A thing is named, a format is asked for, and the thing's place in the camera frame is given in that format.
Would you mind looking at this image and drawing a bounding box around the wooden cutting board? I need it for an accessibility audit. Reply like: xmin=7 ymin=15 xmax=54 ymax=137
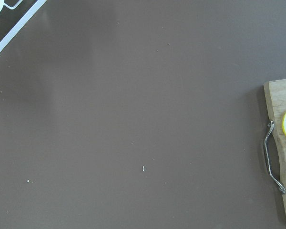
xmin=264 ymin=79 xmax=286 ymax=215

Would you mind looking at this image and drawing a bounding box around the metal cutting board handle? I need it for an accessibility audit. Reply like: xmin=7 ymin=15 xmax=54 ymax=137
xmin=263 ymin=120 xmax=286 ymax=195

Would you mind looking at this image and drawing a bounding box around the white wire dish rack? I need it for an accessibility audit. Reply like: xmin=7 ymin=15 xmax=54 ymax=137
xmin=0 ymin=0 xmax=46 ymax=52

